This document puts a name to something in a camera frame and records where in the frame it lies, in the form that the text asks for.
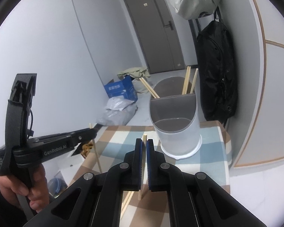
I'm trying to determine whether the wooden chopstick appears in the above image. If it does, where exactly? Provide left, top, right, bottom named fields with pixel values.
left=182, top=66, right=191, bottom=95
left=139, top=77, right=160, bottom=98
left=190, top=68, right=198, bottom=93
left=138, top=133, right=147, bottom=201
left=120, top=191, right=135, bottom=219

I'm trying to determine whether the grey cylindrical utensil holder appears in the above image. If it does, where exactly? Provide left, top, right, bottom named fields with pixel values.
left=149, top=76, right=202, bottom=160

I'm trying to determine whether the person's left hand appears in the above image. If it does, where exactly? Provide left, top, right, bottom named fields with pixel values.
left=0, top=164, right=50, bottom=213

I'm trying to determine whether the blue round appliance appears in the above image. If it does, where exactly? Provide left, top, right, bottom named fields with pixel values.
left=48, top=177, right=68, bottom=197

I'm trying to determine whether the checkered blue brown tablecloth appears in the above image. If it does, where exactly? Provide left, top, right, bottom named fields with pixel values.
left=69, top=120, right=233, bottom=227

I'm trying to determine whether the grey plastic mailer bag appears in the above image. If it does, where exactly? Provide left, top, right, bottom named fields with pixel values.
left=96, top=104, right=138, bottom=126

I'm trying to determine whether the white plastic mailer bag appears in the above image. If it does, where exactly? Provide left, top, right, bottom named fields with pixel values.
left=106, top=95, right=134, bottom=111

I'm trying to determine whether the black backpack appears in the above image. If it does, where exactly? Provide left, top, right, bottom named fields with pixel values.
left=196, top=8, right=238, bottom=125

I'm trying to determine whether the blue cardboard box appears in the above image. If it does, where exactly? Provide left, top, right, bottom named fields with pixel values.
left=104, top=75, right=138, bottom=102

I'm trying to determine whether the beige cloth bag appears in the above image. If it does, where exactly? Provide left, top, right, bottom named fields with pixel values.
left=117, top=67, right=151, bottom=94

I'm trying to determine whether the grey entrance door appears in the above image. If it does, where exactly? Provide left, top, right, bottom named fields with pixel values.
left=124, top=0, right=184, bottom=74

